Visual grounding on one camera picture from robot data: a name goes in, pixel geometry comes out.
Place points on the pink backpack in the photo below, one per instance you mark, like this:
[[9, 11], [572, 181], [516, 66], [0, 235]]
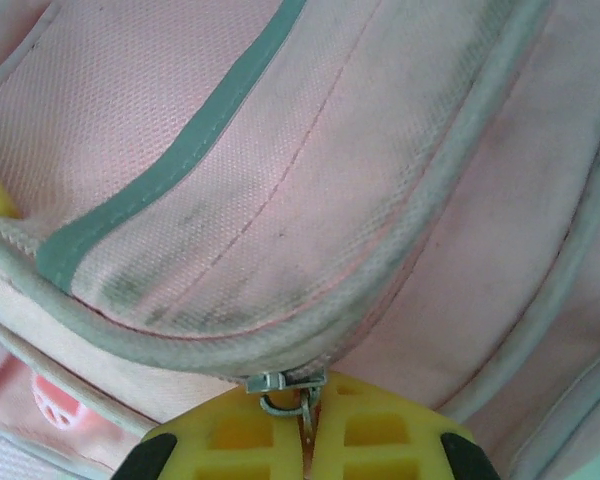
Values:
[[300, 175]]

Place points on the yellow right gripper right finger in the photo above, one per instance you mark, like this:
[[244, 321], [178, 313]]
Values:
[[395, 440]]

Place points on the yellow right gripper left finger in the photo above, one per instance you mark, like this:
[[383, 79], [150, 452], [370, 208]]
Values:
[[230, 445]]

